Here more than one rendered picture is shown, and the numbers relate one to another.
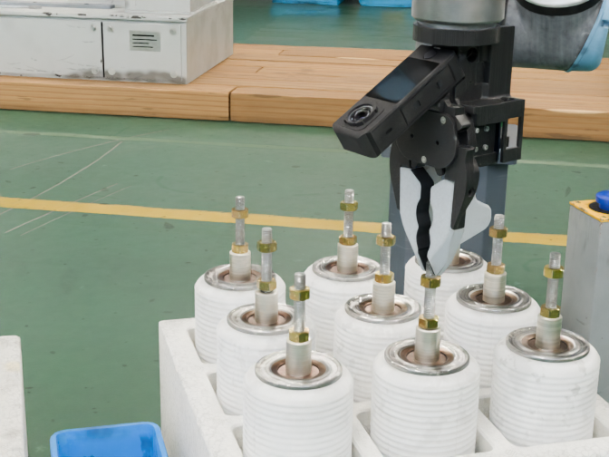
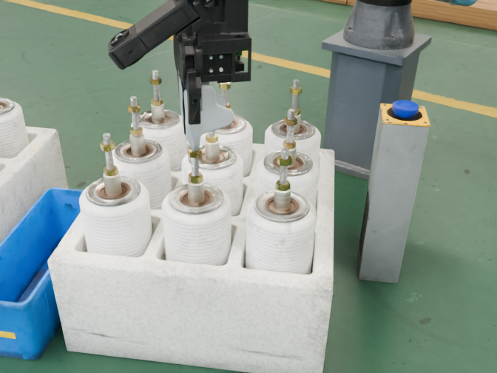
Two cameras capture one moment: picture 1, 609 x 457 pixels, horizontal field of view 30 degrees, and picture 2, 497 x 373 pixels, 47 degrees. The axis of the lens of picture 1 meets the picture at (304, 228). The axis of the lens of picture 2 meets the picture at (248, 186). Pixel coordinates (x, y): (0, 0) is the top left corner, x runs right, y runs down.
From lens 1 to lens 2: 0.55 m
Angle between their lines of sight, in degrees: 25
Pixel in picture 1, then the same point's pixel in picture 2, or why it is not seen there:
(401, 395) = (167, 220)
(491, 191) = (387, 81)
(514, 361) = (250, 213)
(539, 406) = (259, 246)
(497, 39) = not seen: outside the picture
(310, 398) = (101, 212)
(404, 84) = (151, 19)
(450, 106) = (184, 38)
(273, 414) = (84, 215)
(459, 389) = (198, 225)
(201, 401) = not seen: hidden behind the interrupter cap
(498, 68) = (234, 12)
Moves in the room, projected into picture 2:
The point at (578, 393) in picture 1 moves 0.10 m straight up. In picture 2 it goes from (284, 244) to (288, 179)
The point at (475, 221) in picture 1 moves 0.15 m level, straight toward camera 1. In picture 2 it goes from (217, 119) to (135, 170)
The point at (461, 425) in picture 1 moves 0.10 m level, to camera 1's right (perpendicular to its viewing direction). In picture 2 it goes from (203, 246) to (272, 266)
